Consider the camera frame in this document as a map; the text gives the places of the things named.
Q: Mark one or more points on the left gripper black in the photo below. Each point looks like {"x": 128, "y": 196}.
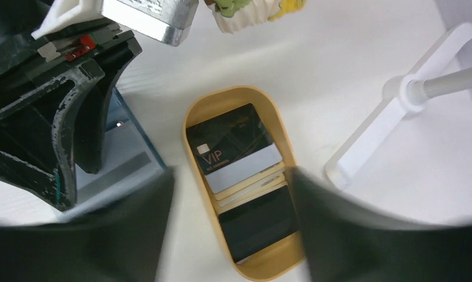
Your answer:
{"x": 40, "y": 124}

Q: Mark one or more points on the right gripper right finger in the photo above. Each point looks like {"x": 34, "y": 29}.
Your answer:
{"x": 346, "y": 240}

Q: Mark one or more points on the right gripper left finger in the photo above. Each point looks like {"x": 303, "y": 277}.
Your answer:
{"x": 121, "y": 241}

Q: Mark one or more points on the tan oval card tray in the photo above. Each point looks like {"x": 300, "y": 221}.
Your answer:
{"x": 285, "y": 254}

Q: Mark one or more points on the blue leather card holder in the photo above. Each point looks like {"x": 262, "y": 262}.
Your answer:
{"x": 129, "y": 160}

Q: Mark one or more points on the black card in tray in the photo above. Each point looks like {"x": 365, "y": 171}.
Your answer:
{"x": 258, "y": 223}

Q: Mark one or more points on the cream card in tray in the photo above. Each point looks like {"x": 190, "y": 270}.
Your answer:
{"x": 273, "y": 174}

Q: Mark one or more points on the grey striped card in tray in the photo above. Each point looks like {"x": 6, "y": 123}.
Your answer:
{"x": 222, "y": 170}

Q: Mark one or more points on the black VIP card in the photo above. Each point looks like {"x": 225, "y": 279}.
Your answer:
{"x": 224, "y": 139}

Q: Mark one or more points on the white metal clothes rack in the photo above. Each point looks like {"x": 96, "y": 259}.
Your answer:
{"x": 402, "y": 96}

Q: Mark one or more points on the cream printed garment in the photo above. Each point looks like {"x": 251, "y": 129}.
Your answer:
{"x": 234, "y": 15}

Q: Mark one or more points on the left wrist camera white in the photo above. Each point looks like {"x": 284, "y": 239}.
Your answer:
{"x": 167, "y": 21}

